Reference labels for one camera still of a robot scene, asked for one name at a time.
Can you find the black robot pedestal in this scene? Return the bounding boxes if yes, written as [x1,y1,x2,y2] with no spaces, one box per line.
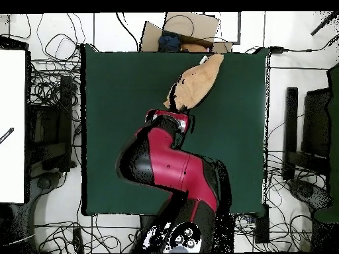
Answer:
[139,214,160,253]

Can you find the black frame stand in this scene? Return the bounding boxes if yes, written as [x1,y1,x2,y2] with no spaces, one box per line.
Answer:
[282,87,332,181]

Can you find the green cloth cover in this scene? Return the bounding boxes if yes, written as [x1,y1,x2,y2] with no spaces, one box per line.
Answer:
[313,62,339,223]

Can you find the tangled floor cables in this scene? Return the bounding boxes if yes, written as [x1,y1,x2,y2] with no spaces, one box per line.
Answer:
[234,214,256,253]
[34,220,141,253]

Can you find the black power strip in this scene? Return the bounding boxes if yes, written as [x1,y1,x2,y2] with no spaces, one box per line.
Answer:
[72,228,85,253]

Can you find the dark green table cloth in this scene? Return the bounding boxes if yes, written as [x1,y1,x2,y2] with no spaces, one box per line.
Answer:
[80,43,271,216]

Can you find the tan terry towel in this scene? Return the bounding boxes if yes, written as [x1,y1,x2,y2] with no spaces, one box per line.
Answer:
[162,52,224,112]

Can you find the orange cloth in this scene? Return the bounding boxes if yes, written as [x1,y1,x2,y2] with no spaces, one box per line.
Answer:
[180,42,208,53]

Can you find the black equipment block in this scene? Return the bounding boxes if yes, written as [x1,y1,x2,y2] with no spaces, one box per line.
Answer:
[27,75,77,173]

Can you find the black label strip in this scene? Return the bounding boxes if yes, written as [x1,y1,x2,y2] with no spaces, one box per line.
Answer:
[0,127,15,145]

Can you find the brown cardboard box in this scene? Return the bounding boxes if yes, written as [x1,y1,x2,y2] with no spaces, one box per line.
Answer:
[140,11,234,53]

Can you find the dark blue cloth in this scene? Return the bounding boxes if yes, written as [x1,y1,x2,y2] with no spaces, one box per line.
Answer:
[158,35,182,53]

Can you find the black rod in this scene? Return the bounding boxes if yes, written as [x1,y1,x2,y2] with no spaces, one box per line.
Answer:
[310,11,339,36]

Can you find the white board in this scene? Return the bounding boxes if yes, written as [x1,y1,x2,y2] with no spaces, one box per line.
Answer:
[0,49,26,204]

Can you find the black pedestal foot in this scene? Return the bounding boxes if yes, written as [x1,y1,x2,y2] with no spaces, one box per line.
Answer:
[36,174,55,191]
[287,179,332,212]

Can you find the black box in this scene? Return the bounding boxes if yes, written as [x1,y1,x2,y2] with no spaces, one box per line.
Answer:
[254,204,270,244]

